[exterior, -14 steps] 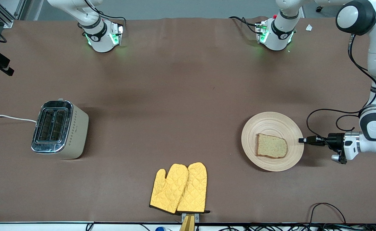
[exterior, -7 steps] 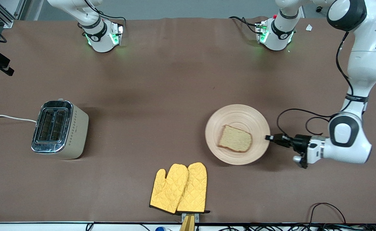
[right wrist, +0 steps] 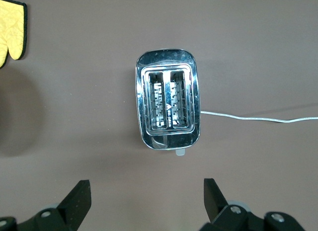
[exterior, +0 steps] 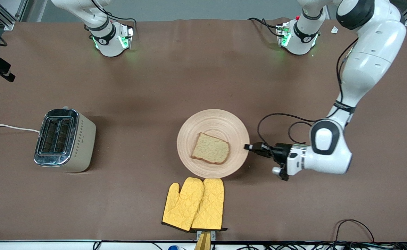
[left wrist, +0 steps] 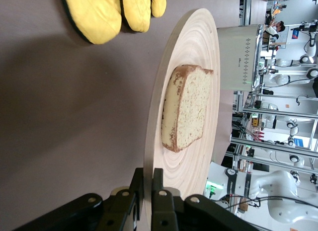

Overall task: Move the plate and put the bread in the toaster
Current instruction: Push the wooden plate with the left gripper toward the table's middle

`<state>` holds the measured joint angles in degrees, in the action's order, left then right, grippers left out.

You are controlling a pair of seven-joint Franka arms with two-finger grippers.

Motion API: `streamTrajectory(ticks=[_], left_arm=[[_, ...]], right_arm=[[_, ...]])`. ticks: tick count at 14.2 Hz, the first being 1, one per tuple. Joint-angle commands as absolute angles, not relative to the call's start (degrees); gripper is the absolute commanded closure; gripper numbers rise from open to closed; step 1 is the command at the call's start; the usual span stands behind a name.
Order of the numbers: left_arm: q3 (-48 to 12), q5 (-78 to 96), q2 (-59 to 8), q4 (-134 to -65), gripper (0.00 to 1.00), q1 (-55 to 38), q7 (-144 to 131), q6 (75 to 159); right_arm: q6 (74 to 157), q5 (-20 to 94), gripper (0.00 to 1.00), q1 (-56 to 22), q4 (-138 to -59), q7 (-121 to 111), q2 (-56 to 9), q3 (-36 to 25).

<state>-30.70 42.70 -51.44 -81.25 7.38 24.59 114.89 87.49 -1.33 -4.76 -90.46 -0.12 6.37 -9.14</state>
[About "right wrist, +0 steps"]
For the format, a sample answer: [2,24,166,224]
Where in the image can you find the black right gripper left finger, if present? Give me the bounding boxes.
[0,179,92,231]

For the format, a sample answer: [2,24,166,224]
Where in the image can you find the white toaster power cable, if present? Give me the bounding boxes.
[200,110,318,124]

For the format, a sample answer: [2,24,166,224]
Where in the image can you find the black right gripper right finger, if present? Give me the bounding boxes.
[198,178,307,231]

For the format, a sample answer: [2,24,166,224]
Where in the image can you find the cream and chrome toaster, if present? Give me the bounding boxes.
[135,47,202,157]

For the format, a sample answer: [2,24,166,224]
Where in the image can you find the yellow quilted oven mitt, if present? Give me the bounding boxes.
[0,0,28,69]

